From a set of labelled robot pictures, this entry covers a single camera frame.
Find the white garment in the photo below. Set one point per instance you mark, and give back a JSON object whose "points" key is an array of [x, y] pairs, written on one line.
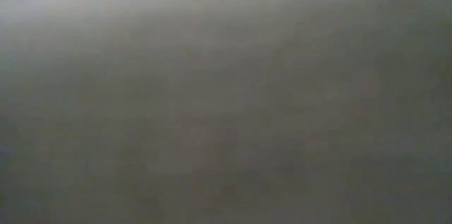
{"points": [[226, 97]]}

